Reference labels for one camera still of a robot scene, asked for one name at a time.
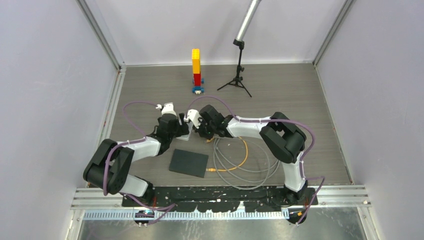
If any white network switch box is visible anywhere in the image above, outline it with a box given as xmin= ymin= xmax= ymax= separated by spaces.
xmin=177 ymin=122 xmax=193 ymax=141

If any grey ethernet cable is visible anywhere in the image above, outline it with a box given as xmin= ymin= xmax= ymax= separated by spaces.
xmin=211 ymin=136 xmax=282 ymax=191

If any yellow ethernet cable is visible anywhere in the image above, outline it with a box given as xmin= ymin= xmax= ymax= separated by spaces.
xmin=205 ymin=136 xmax=249 ymax=174

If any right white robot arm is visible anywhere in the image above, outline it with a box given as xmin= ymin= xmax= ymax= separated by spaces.
xmin=184 ymin=104 xmax=308 ymax=205

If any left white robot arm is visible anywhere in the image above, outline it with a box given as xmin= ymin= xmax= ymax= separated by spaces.
xmin=83 ymin=113 xmax=190 ymax=207

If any colourful toy block tower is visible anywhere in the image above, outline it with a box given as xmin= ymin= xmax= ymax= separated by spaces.
xmin=191 ymin=48 xmax=204 ymax=95

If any dark grey foam pad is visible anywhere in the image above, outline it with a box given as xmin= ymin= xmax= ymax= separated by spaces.
xmin=168 ymin=149 xmax=209 ymax=178

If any black tripod with silver pole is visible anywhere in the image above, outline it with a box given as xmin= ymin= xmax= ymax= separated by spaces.
xmin=217 ymin=0 xmax=262 ymax=98

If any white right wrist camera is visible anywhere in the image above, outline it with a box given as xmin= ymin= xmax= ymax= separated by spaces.
xmin=183 ymin=109 xmax=201 ymax=129

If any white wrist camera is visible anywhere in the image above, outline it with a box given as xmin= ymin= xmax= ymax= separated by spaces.
xmin=183 ymin=109 xmax=201 ymax=129
xmin=155 ymin=102 xmax=177 ymax=116

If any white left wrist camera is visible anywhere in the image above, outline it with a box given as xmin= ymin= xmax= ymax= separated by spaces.
xmin=155 ymin=102 xmax=177 ymax=116

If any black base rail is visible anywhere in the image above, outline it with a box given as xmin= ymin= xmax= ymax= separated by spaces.
xmin=122 ymin=186 xmax=318 ymax=224

